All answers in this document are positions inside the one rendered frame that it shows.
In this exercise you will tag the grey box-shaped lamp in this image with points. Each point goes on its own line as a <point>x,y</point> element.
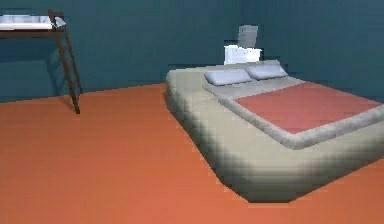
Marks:
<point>248,35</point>

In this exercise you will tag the large beige bed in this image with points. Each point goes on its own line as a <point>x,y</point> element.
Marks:
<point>213,133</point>

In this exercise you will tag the pale lilac pillow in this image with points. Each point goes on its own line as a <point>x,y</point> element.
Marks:
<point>227,76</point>
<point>265,71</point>

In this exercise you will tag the red blanket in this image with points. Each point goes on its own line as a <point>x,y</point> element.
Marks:
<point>306,105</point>

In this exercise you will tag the dark brown loft bed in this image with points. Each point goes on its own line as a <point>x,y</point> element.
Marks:
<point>68,71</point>

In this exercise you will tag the white bedside cabinet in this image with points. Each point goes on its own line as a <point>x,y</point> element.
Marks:
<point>240,54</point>

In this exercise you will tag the white loft bed mattress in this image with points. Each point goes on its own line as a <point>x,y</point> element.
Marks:
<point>25,22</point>

